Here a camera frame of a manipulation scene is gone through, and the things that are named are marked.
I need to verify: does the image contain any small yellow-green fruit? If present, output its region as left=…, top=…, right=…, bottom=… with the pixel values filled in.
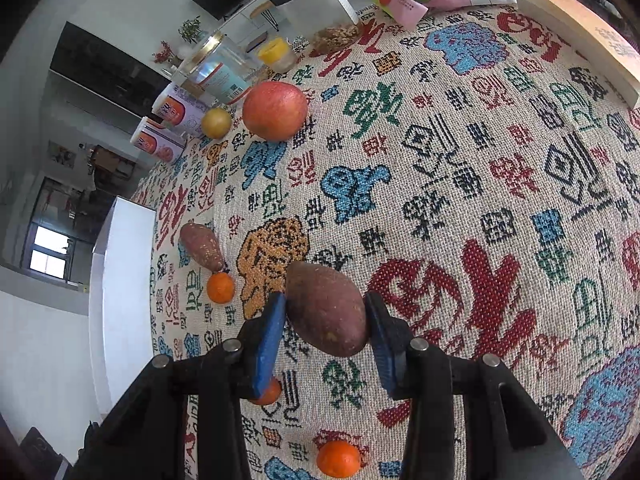
left=201, top=107, right=232, bottom=139

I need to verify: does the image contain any pink white can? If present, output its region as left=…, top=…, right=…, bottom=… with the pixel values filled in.
left=130, top=116, right=186, bottom=164
left=152, top=82, right=209, bottom=138

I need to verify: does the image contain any pile of walnuts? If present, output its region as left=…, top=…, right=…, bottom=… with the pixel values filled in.
left=310, top=25, right=360, bottom=54

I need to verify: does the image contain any small dark red fruit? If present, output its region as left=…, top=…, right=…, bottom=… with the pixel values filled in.
left=250, top=376, right=282, bottom=406

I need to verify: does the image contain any pink white can right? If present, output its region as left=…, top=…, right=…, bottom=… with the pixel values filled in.
left=152, top=82, right=209, bottom=138

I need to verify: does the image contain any orange tangerine front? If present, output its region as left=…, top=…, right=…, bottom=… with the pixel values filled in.
left=317, top=440, right=361, bottom=479

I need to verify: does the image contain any clear jar black lid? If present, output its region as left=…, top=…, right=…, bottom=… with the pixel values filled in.
left=269, top=0, right=360, bottom=42

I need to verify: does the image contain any large red apple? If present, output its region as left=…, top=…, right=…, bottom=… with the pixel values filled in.
left=242, top=81, right=308, bottom=142

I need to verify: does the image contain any pink white can left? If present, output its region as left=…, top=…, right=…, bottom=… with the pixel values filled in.
left=130, top=116, right=186, bottom=164

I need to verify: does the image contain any small yellow cup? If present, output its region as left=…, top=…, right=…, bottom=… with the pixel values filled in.
left=257, top=37, right=297, bottom=74

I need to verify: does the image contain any orange tangerine small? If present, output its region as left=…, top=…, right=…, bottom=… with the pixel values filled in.
left=206, top=272, right=235, bottom=304

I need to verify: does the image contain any clear jar gold lid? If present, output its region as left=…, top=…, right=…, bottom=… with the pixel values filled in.
left=171, top=32, right=264, bottom=107

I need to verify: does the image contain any purple sweet potato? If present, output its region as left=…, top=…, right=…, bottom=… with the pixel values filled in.
left=180, top=222, right=224, bottom=272
left=285, top=261, right=368, bottom=358

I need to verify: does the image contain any orange cover book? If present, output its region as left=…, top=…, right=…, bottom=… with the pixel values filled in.
left=518, top=0, right=639, bottom=110

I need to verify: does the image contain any patterned woven table cloth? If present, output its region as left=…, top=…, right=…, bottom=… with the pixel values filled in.
left=134, top=6, right=639, bottom=479

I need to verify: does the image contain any white cardboard box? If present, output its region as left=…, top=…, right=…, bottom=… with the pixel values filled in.
left=88, top=197, right=155, bottom=416

